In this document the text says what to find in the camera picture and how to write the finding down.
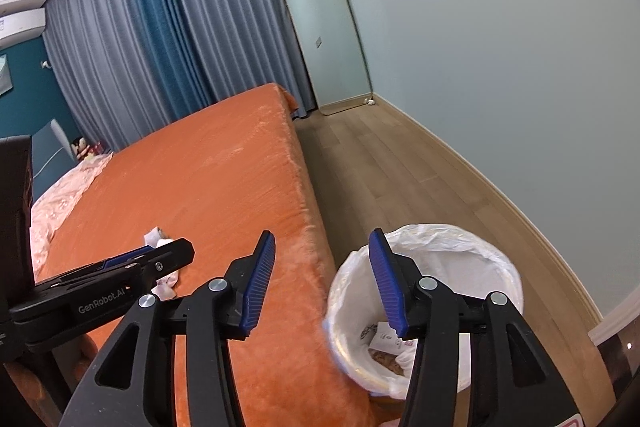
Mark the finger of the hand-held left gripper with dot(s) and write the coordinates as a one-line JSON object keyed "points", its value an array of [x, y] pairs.
{"points": [[172, 254], [60, 307]]}

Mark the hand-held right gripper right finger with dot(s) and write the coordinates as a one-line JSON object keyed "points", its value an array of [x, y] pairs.
{"points": [[385, 287]]}

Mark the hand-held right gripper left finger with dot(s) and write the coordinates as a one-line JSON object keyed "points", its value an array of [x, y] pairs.
{"points": [[260, 287]]}

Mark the small white cloth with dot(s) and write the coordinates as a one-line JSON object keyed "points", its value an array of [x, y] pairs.
{"points": [[167, 287]]}

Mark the bin with white liner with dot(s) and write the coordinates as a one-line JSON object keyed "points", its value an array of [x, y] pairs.
{"points": [[450, 252]]}

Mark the beige cloth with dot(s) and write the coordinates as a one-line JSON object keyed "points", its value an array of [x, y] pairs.
{"points": [[385, 361]]}

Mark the pale plastic trash bin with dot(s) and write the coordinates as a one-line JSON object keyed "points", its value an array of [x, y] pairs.
{"points": [[352, 369]]}

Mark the pink floral quilt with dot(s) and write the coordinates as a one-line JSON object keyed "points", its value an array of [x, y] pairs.
{"points": [[55, 212]]}

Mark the blue padded headboard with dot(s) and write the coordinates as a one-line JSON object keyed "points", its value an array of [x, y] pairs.
{"points": [[47, 147]]}

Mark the small plush toy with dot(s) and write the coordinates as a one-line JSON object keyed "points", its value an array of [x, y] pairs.
{"points": [[82, 149]]}

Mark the orange fleece blanket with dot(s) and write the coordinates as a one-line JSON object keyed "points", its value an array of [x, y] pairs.
{"points": [[225, 167]]}

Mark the grey curtain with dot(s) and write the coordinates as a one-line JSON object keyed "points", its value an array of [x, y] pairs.
{"points": [[95, 72], [240, 7]]}

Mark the white air conditioner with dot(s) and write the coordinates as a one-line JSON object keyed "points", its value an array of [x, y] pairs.
{"points": [[20, 27]]}

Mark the blue curtain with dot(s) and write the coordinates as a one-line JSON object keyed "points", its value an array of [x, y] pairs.
{"points": [[160, 22]]}

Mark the standing floor mirror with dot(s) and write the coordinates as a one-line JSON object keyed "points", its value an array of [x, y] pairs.
{"points": [[325, 32]]}

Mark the framed wall picture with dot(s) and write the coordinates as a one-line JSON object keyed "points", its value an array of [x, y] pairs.
{"points": [[4, 74]]}

